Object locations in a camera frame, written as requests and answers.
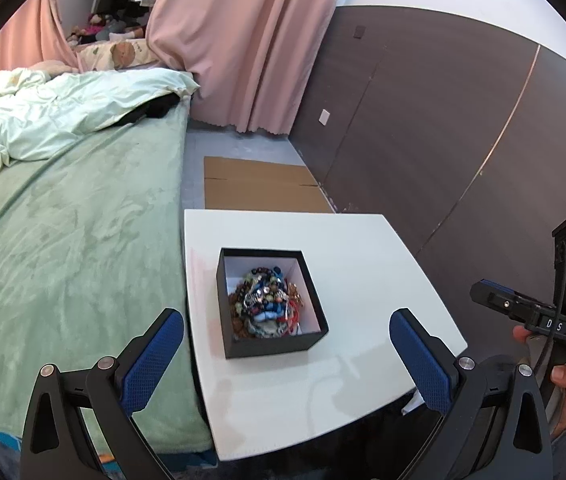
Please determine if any green bed blanket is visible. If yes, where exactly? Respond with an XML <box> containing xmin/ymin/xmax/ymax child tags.
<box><xmin>0</xmin><ymin>95</ymin><xmax>215</xmax><ymax>457</ymax></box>

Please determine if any white paper sheet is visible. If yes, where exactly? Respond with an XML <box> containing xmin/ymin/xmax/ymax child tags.
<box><xmin>402</xmin><ymin>389</ymin><xmax>425</xmax><ymax>417</ymax></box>

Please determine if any printed pillow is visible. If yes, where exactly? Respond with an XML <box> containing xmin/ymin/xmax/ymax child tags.
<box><xmin>74</xmin><ymin>39</ymin><xmax>160</xmax><ymax>72</ymax></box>

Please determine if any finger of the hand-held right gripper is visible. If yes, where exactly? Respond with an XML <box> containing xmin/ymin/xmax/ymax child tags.
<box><xmin>470</xmin><ymin>280</ymin><xmax>534</xmax><ymax>328</ymax></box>

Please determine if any flat cardboard sheet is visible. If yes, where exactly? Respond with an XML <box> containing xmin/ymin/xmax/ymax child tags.
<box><xmin>203</xmin><ymin>156</ymin><xmax>337</xmax><ymax>215</ymax></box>

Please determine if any black cloth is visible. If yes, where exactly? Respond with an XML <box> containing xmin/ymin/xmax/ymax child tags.
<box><xmin>112</xmin><ymin>94</ymin><xmax>180</xmax><ymax>129</ymax></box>

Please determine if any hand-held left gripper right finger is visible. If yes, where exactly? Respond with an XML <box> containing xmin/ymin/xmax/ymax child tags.
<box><xmin>389</xmin><ymin>308</ymin><xmax>554</xmax><ymax>480</ymax></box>

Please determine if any pink curtain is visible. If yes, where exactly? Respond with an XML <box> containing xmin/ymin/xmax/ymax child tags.
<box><xmin>0</xmin><ymin>0</ymin><xmax>80</xmax><ymax>77</ymax></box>
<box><xmin>145</xmin><ymin>0</ymin><xmax>351</xmax><ymax>137</ymax></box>

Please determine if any pile of plush toys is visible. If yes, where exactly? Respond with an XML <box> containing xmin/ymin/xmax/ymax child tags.
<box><xmin>67</xmin><ymin>10</ymin><xmax>150</xmax><ymax>47</ymax></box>

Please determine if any blue stone bead bracelet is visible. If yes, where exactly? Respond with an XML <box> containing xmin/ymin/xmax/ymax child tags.
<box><xmin>250</xmin><ymin>285</ymin><xmax>290</xmax><ymax>322</ymax></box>

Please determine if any pale green duvet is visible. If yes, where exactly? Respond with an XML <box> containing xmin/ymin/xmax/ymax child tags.
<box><xmin>0</xmin><ymin>66</ymin><xmax>200</xmax><ymax>202</ymax></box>

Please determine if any green and dark bead bracelet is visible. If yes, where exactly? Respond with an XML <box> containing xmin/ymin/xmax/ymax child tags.
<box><xmin>245</xmin><ymin>266</ymin><xmax>286</xmax><ymax>288</ymax></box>

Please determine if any black jewelry box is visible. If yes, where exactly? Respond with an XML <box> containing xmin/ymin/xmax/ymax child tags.
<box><xmin>216</xmin><ymin>247</ymin><xmax>330</xmax><ymax>360</ymax></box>

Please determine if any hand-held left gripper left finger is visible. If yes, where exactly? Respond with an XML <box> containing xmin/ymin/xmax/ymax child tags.
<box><xmin>20</xmin><ymin>308</ymin><xmax>185</xmax><ymax>480</ymax></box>

